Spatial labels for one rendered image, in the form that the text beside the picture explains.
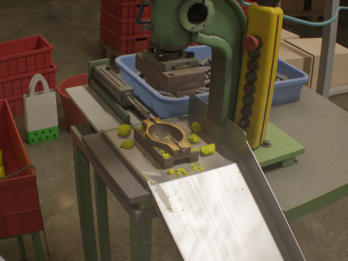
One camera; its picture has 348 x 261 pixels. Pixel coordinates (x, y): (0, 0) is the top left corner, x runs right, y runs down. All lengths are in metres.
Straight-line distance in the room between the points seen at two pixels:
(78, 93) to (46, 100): 1.71
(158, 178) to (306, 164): 0.43
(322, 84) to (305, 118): 1.11
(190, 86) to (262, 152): 0.29
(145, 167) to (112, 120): 0.25
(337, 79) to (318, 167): 1.78
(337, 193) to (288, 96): 0.52
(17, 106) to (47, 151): 0.62
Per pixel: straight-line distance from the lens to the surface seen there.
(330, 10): 2.59
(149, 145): 1.21
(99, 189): 1.98
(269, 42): 1.19
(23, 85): 3.68
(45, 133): 3.34
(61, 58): 4.89
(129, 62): 1.73
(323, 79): 2.69
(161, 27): 1.09
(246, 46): 1.17
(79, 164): 1.48
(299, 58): 2.75
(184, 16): 1.07
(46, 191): 2.86
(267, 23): 1.18
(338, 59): 3.03
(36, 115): 3.27
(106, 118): 1.39
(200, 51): 1.85
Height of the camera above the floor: 1.62
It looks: 27 degrees down
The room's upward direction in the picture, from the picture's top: 3 degrees clockwise
